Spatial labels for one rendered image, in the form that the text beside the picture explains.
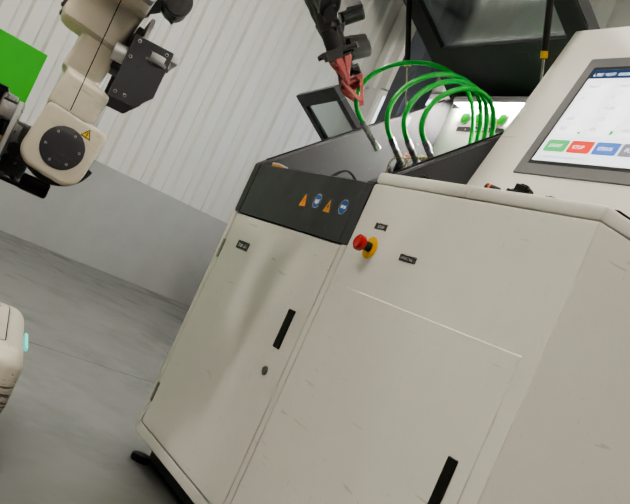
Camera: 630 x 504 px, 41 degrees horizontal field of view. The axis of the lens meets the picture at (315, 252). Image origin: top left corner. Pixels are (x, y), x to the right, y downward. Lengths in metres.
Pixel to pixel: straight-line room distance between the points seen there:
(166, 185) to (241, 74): 1.46
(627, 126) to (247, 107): 7.70
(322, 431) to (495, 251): 0.53
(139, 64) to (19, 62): 3.19
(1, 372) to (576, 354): 1.18
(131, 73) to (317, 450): 0.98
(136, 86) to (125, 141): 6.77
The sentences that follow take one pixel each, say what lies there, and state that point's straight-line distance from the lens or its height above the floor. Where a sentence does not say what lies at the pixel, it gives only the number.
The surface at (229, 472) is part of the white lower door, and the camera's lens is 2.06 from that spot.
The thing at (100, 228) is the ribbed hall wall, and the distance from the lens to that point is 8.89.
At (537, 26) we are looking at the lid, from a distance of 2.50.
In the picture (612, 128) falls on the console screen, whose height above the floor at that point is 1.24.
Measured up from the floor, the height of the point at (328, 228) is 0.82.
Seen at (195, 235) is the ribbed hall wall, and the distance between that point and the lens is 9.29.
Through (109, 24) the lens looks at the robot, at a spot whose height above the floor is 1.04.
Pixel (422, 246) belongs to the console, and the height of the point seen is 0.83.
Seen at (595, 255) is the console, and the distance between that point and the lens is 1.44.
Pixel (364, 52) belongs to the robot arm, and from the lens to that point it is 2.60.
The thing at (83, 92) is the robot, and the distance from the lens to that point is 2.11.
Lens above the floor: 0.65
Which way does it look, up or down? 3 degrees up
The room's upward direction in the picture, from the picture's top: 24 degrees clockwise
